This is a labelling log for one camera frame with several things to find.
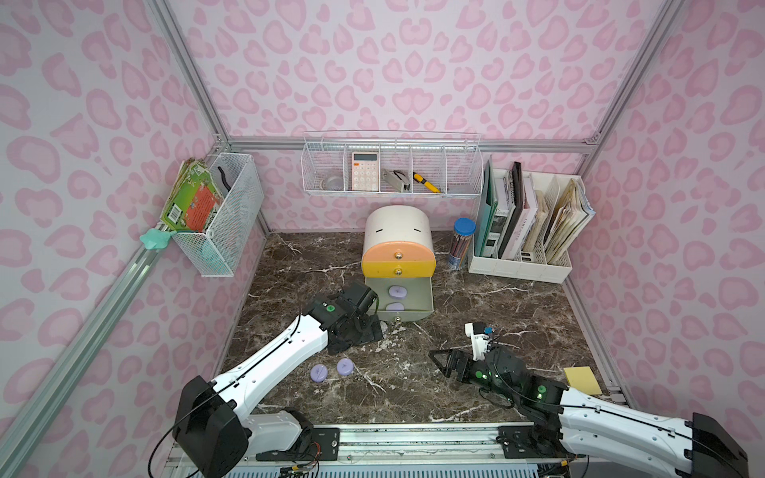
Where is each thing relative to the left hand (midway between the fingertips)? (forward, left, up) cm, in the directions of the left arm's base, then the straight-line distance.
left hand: (365, 332), depth 80 cm
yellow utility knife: (+45, -19, +13) cm, 51 cm away
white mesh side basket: (+12, +34, +20) cm, 42 cm away
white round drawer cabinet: (+34, -9, +7) cm, 36 cm away
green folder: (+31, -35, +17) cm, 49 cm away
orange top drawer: (+21, -9, +9) cm, 24 cm away
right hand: (-7, -18, 0) cm, 20 cm away
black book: (+31, -44, +14) cm, 56 cm away
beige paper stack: (+32, -61, +9) cm, 70 cm away
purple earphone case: (+18, -9, -9) cm, 22 cm away
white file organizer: (+48, -62, +8) cm, 79 cm away
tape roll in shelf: (+44, +12, +15) cm, 48 cm away
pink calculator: (+46, +1, +18) cm, 50 cm away
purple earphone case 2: (-7, +14, -11) cm, 19 cm away
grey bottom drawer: (+11, -15, -5) cm, 20 cm away
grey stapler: (+47, -9, +15) cm, 50 cm away
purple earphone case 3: (-6, +6, -10) cm, 13 cm away
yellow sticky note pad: (-9, -60, -11) cm, 61 cm away
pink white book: (+33, -50, +4) cm, 60 cm away
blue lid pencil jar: (+31, -30, +7) cm, 43 cm away
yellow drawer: (+19, -9, +2) cm, 22 cm away
